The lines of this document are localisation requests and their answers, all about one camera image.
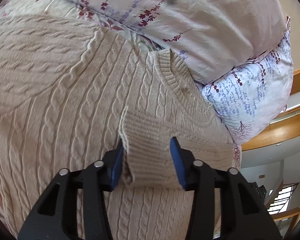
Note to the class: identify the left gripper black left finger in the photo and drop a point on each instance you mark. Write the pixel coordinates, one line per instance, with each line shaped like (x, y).
(54, 215)

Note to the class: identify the pink floral pillow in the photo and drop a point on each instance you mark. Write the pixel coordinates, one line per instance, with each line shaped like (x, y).
(213, 36)

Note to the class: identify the blue lavender print pillow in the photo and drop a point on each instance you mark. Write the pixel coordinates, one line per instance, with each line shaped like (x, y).
(251, 95)

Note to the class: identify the cream floral bedspread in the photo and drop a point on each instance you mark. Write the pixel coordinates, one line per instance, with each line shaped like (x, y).
(17, 2)

